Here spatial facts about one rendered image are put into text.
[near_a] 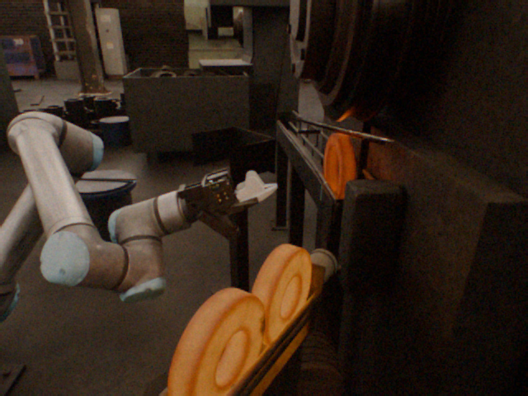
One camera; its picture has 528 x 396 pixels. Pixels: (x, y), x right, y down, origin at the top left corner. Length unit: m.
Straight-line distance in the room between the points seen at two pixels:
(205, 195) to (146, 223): 0.14
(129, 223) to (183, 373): 0.49
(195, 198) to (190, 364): 0.48
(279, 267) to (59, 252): 0.39
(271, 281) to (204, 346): 0.15
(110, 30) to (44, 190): 9.67
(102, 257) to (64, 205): 0.16
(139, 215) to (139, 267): 0.13
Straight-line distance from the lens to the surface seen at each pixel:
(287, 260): 0.54
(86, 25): 7.72
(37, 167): 0.98
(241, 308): 0.45
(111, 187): 1.83
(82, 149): 1.24
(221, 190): 0.80
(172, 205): 0.83
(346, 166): 0.90
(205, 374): 0.44
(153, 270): 0.81
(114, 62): 10.53
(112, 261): 0.76
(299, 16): 0.86
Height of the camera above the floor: 1.07
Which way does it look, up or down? 25 degrees down
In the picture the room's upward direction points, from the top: straight up
